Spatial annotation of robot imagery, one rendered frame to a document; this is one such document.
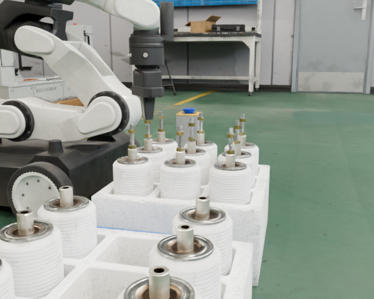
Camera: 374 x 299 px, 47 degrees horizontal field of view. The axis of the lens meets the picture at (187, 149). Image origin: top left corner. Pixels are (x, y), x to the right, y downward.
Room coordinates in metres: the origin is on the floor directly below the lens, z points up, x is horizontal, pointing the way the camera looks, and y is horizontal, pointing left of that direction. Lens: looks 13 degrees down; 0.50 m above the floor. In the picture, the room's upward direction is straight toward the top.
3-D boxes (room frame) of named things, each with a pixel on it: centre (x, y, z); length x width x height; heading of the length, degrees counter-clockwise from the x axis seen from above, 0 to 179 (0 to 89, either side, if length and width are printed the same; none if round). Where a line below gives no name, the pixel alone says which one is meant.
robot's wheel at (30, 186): (1.18, 0.42, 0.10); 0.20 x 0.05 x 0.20; 74
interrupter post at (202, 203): (0.64, -0.02, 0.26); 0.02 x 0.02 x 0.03
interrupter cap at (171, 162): (0.97, 0.02, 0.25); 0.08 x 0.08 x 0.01
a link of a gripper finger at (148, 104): (1.10, 0.10, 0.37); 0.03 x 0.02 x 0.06; 117
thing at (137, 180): (1.00, 0.13, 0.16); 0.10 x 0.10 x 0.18
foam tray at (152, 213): (1.09, -0.01, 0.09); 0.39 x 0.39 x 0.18; 77
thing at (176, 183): (0.97, 0.02, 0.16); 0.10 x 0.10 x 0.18
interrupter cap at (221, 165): (0.95, -0.10, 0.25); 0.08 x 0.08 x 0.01
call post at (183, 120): (1.39, -0.01, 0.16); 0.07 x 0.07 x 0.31; 77
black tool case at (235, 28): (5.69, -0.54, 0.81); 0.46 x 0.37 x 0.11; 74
